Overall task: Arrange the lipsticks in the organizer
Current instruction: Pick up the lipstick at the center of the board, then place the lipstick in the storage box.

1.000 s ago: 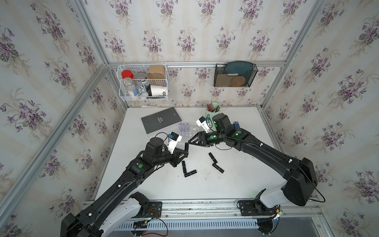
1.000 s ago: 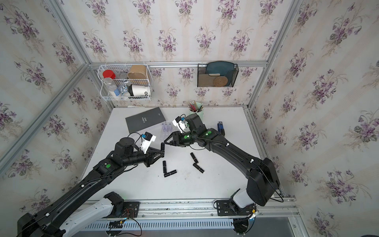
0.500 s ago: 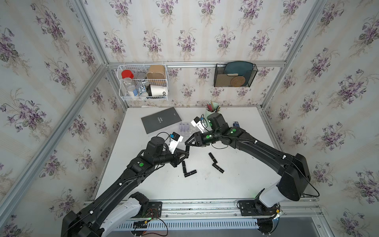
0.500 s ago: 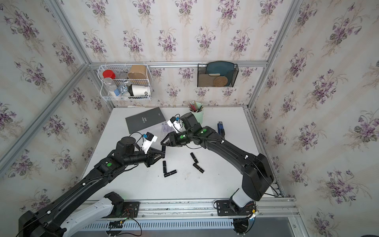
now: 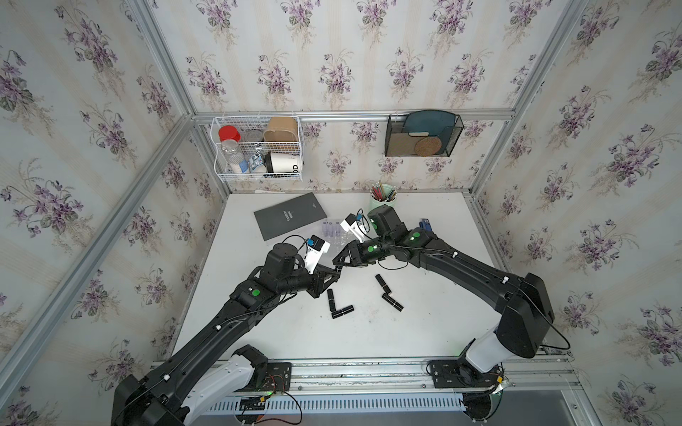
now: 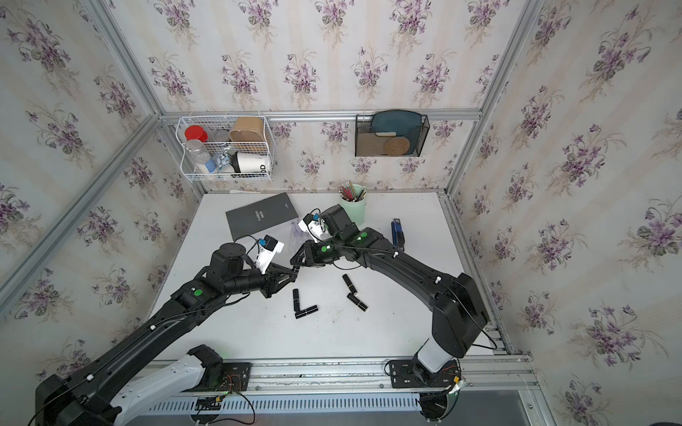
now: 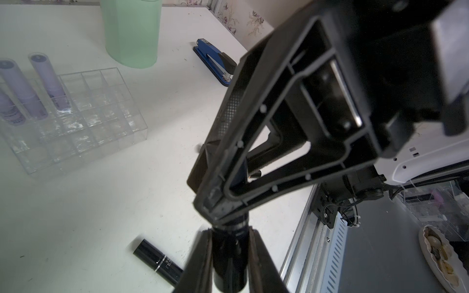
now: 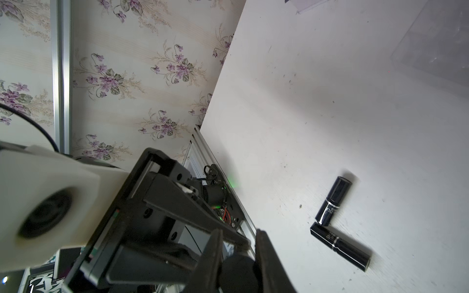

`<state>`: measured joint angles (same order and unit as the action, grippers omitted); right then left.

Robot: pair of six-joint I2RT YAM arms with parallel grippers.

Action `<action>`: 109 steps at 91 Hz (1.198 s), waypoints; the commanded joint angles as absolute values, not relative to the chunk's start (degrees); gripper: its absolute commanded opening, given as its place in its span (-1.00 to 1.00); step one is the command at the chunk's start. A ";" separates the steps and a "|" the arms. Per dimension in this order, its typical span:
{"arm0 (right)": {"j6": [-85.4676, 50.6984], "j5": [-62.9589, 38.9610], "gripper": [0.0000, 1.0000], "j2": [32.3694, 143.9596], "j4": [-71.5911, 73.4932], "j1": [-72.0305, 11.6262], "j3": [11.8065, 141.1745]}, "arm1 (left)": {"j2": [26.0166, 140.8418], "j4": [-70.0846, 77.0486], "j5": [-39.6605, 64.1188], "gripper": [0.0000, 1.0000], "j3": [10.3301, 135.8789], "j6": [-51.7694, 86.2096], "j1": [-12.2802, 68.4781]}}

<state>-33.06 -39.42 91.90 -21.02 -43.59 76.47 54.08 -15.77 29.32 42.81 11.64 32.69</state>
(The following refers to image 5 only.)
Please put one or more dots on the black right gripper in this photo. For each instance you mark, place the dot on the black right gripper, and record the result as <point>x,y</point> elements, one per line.
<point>352,250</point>

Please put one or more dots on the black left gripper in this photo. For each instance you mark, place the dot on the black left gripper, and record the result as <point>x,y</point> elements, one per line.
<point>319,277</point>

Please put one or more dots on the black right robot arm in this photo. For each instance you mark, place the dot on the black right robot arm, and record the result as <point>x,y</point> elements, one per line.
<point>523,303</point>

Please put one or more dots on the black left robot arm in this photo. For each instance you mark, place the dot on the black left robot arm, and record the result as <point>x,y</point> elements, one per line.
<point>187,384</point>

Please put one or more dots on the clear acrylic lipstick organizer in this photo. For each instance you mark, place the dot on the clear acrylic lipstick organizer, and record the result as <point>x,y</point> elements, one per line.
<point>336,244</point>

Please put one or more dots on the green pen cup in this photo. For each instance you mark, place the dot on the green pen cup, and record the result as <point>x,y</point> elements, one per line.
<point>382,195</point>

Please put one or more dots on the dark grey book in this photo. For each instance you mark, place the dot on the dark grey book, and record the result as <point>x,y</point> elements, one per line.
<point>289,216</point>

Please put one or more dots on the white black cylinder device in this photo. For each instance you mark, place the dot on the white black cylinder device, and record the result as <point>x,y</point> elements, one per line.
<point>278,163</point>

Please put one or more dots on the round cork coaster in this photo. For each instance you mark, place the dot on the round cork coaster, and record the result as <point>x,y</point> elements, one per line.
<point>428,146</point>

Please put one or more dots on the clear plastic bottle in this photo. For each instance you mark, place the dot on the clear plastic bottle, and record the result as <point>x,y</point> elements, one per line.
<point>236,161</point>

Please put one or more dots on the teal folder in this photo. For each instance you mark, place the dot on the teal folder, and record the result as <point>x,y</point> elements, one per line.
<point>436,123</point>

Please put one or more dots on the red lid jar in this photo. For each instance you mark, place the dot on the red lid jar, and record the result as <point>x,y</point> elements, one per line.
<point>229,132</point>

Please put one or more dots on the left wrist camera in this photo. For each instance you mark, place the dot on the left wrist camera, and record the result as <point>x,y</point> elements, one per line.
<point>316,248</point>

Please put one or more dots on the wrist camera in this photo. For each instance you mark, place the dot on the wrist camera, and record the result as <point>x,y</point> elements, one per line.
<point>350,225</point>
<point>316,248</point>

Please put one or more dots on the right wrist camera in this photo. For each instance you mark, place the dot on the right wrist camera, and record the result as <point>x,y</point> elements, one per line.
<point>350,225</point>

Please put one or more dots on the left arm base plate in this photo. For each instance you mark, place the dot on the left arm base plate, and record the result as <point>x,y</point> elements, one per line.
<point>272,377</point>

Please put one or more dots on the black mesh wall holder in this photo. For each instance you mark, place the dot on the black mesh wall holder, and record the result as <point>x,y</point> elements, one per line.
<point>400,144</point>

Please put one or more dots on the white wire basket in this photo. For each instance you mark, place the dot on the white wire basket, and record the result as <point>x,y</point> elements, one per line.
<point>254,147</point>

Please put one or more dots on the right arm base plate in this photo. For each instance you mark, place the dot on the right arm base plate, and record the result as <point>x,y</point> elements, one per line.
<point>460,374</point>

